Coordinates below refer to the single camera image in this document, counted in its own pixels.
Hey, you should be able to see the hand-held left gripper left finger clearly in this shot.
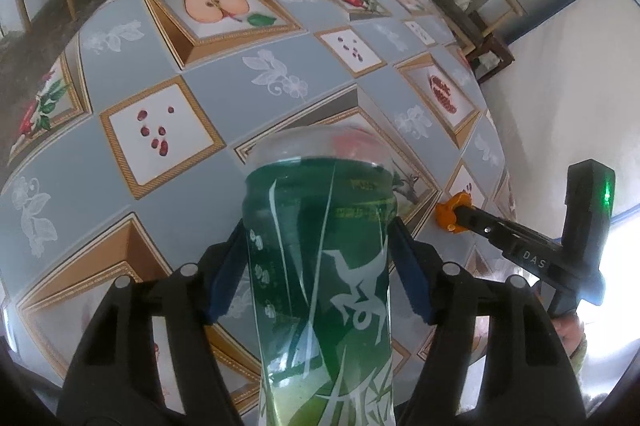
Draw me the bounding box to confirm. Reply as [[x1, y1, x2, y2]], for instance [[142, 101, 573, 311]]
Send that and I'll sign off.
[[57, 226, 248, 426]]

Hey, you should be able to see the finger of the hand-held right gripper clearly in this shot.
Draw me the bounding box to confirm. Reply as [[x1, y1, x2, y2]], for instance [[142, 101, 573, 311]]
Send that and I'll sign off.
[[452, 203, 517, 253]]

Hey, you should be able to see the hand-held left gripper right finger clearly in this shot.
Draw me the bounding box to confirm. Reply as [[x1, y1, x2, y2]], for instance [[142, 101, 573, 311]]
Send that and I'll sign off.
[[390, 216, 588, 426]]

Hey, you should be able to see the orange peel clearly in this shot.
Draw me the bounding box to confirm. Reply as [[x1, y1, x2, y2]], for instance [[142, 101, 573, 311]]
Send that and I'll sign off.
[[434, 192, 473, 234]]

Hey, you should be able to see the green plastic bottle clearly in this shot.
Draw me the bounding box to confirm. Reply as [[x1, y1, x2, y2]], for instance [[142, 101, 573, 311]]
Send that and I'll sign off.
[[241, 126, 401, 426]]

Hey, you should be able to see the person's right hand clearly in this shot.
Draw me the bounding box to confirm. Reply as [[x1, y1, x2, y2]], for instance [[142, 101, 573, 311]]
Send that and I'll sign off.
[[554, 313, 587, 362]]

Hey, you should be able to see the white mattress with blue trim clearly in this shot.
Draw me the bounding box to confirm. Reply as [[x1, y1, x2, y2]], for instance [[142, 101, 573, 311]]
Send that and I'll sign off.
[[477, 0, 640, 322]]

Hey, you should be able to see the dark wooden stool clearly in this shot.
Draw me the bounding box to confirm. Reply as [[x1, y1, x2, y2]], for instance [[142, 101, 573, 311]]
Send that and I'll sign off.
[[417, 0, 516, 84]]

